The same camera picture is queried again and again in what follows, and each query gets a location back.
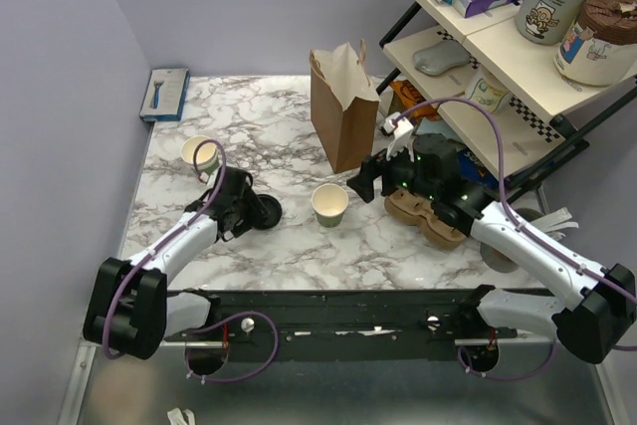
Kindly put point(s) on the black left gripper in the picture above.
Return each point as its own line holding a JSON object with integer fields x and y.
{"x": 249, "y": 197}

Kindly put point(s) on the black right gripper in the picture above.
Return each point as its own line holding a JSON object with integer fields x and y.
{"x": 371, "y": 166}

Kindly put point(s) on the black plastic cup lid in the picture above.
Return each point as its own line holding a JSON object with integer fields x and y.
{"x": 267, "y": 212}

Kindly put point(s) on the green paper cup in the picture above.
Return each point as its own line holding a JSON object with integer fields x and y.
{"x": 329, "y": 202}
{"x": 202, "y": 154}

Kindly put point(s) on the brown cardboard cup carrier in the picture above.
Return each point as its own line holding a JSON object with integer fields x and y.
{"x": 416, "y": 211}

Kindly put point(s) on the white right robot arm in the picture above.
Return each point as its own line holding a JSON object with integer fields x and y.
{"x": 590, "y": 306}

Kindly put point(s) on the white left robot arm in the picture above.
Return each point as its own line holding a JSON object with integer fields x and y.
{"x": 128, "y": 310}

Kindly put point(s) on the brown paper bag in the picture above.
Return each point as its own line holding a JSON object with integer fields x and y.
{"x": 344, "y": 105}

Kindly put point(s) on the blue snack package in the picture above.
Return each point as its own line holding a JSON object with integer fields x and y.
{"x": 472, "y": 169}

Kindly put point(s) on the blue razor package box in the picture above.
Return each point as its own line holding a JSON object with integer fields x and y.
{"x": 165, "y": 95}

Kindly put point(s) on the grey stone-shaped pouch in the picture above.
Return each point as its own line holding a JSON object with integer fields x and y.
{"x": 440, "y": 58}

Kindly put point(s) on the white printed mug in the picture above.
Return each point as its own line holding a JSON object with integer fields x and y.
{"x": 486, "y": 90}

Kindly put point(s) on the beige black folding shelf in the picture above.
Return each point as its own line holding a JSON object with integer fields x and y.
{"x": 546, "y": 124}

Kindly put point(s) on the white plastic scrap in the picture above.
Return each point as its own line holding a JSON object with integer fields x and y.
{"x": 177, "y": 416}

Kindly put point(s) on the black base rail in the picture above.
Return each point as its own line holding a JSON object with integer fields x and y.
{"x": 314, "y": 326}

